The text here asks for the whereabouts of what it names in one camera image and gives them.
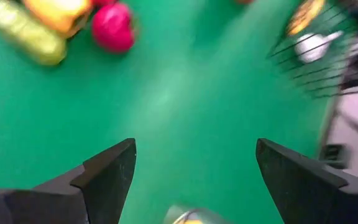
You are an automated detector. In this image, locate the black wire basket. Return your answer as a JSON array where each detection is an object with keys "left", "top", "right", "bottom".
[{"left": 265, "top": 0, "right": 358, "bottom": 100}]

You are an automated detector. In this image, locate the green cucumber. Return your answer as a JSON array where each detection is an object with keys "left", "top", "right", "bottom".
[{"left": 0, "top": 0, "right": 68, "bottom": 67}]

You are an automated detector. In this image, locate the clear plastic bin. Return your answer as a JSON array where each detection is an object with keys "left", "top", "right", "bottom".
[{"left": 162, "top": 203, "right": 232, "bottom": 224}]

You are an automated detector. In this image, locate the yellow corn cob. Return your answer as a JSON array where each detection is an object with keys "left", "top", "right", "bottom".
[{"left": 286, "top": 0, "right": 326, "bottom": 37}]

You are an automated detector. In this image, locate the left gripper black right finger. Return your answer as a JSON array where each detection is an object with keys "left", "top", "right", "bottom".
[{"left": 255, "top": 138, "right": 358, "bottom": 224}]

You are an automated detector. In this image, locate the white garlic bulb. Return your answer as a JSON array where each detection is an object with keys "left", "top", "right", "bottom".
[{"left": 293, "top": 30, "right": 344, "bottom": 64}]

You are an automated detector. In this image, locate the yellow lemon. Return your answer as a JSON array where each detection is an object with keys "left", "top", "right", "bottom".
[{"left": 174, "top": 218, "right": 204, "bottom": 224}]

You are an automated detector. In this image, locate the red apple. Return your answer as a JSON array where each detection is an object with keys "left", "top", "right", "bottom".
[{"left": 91, "top": 2, "right": 136, "bottom": 54}]

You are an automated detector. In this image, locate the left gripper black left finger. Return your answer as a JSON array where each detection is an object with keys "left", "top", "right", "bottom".
[{"left": 0, "top": 138, "right": 137, "bottom": 224}]

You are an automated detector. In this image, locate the yellow bell pepper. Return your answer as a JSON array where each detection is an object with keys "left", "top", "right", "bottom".
[{"left": 22, "top": 0, "right": 93, "bottom": 38}]

